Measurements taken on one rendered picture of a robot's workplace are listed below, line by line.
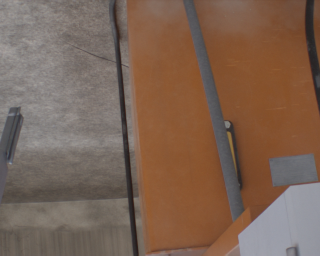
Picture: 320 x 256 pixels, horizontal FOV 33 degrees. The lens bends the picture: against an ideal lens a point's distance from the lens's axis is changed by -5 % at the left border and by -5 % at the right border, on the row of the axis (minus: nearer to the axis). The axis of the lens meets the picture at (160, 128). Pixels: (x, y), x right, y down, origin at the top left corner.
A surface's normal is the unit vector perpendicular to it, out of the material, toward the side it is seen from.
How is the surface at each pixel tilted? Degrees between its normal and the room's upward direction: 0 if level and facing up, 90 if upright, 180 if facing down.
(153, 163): 90
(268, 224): 90
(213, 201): 90
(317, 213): 90
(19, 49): 0
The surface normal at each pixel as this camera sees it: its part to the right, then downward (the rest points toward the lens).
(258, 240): -0.99, 0.06
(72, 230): 0.10, -0.40
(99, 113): 0.11, 0.92
